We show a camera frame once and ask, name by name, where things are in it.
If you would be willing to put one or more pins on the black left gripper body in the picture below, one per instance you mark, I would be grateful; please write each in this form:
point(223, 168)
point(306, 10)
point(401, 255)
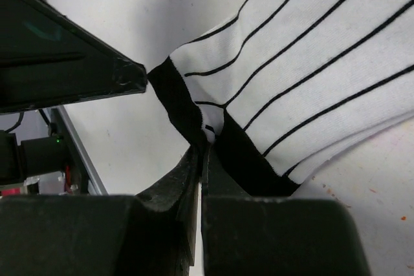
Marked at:
point(31, 157)

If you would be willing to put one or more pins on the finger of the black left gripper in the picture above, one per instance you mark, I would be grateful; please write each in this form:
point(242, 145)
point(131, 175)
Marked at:
point(47, 60)

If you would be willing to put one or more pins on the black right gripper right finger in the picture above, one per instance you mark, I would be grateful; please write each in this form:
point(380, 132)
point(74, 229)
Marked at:
point(251, 235)

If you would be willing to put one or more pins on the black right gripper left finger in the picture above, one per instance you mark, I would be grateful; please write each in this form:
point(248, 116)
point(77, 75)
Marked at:
point(151, 233)

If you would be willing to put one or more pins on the white black-striped sock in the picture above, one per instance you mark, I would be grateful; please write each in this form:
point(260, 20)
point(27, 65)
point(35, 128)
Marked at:
point(285, 85)

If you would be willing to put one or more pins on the aluminium table frame rail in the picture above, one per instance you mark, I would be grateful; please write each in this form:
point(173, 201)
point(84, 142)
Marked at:
point(95, 182)

